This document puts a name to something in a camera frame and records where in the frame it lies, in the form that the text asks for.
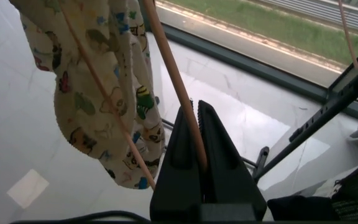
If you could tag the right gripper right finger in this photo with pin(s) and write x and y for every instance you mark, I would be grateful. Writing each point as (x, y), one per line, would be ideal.
(228, 186)

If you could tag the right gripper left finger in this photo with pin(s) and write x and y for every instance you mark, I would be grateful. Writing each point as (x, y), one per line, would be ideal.
(172, 186)

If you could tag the pink clothes hanger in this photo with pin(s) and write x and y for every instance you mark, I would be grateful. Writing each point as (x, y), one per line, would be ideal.
(348, 40)
(172, 74)

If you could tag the cream printed garment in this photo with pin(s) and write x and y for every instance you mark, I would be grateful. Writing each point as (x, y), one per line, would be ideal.
(89, 93)

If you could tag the black clothes rack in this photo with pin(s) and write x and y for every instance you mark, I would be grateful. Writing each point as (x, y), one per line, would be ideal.
(328, 112)

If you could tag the black garment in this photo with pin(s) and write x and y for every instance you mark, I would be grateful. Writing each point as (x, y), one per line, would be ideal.
(300, 208)

